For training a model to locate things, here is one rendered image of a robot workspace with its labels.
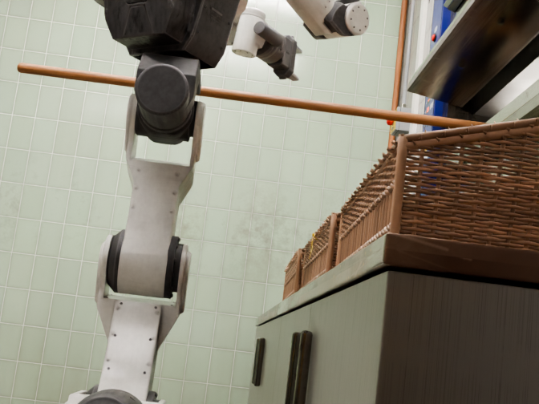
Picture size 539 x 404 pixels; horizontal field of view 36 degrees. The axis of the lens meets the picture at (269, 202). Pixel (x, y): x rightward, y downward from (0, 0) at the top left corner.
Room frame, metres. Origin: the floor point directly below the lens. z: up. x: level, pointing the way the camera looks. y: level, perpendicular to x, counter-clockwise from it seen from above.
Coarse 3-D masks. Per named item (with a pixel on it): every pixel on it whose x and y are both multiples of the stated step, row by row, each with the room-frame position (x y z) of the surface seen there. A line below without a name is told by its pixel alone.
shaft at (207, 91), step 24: (24, 72) 2.34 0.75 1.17; (48, 72) 2.34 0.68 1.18; (72, 72) 2.34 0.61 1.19; (96, 72) 2.35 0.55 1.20; (216, 96) 2.37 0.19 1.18; (240, 96) 2.37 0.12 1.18; (264, 96) 2.37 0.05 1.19; (408, 120) 2.40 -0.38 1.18; (432, 120) 2.40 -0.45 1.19; (456, 120) 2.40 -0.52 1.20
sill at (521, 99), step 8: (528, 88) 1.98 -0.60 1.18; (536, 88) 1.93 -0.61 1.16; (520, 96) 2.04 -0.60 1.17; (528, 96) 1.98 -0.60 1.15; (512, 104) 2.10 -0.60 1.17; (520, 104) 2.03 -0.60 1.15; (504, 112) 2.16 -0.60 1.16; (512, 112) 2.09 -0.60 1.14; (488, 120) 2.29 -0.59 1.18; (496, 120) 2.21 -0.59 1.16
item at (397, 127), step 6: (396, 108) 3.32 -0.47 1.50; (402, 108) 3.31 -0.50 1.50; (408, 108) 3.31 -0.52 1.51; (396, 126) 3.31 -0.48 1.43; (402, 126) 3.31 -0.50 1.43; (408, 126) 3.31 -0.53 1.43; (390, 132) 3.40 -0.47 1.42; (396, 132) 3.35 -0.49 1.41; (402, 132) 3.34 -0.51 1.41; (408, 132) 3.33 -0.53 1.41
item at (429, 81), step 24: (480, 0) 1.97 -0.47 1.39; (504, 0) 1.94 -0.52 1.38; (528, 0) 1.91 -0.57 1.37; (456, 24) 2.15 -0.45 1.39; (480, 24) 2.10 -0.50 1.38; (504, 24) 2.07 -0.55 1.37; (528, 24) 2.03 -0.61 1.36; (456, 48) 2.30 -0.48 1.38; (480, 48) 2.25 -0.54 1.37; (504, 48) 2.21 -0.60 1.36; (432, 72) 2.52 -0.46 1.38; (456, 72) 2.47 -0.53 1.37; (480, 72) 2.42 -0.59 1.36; (432, 96) 2.73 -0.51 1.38; (456, 96) 2.67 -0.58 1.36
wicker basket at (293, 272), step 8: (304, 248) 2.16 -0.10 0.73; (296, 256) 2.18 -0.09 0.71; (288, 264) 2.49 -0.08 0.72; (296, 264) 2.22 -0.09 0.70; (288, 272) 2.60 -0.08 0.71; (296, 272) 2.16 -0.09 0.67; (288, 280) 2.49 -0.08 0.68; (296, 280) 2.15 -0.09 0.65; (288, 288) 2.50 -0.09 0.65; (296, 288) 2.15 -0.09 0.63; (288, 296) 2.40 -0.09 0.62
